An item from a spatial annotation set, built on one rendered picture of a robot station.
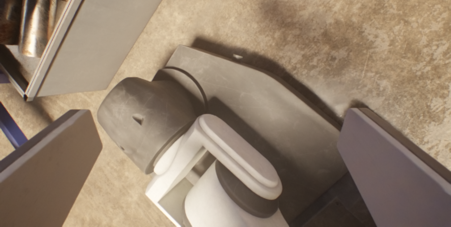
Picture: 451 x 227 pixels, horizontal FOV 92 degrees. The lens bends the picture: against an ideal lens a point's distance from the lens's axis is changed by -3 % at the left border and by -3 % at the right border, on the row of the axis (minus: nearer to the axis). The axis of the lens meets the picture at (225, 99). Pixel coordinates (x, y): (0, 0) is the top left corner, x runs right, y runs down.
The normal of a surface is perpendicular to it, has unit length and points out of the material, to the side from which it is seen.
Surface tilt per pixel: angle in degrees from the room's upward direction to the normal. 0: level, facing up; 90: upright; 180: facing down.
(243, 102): 0
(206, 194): 40
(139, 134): 17
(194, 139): 0
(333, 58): 0
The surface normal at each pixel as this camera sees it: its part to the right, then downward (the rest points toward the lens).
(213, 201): -0.59, -0.15
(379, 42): -0.31, 0.12
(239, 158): 0.19, -0.45
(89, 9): 0.72, 0.68
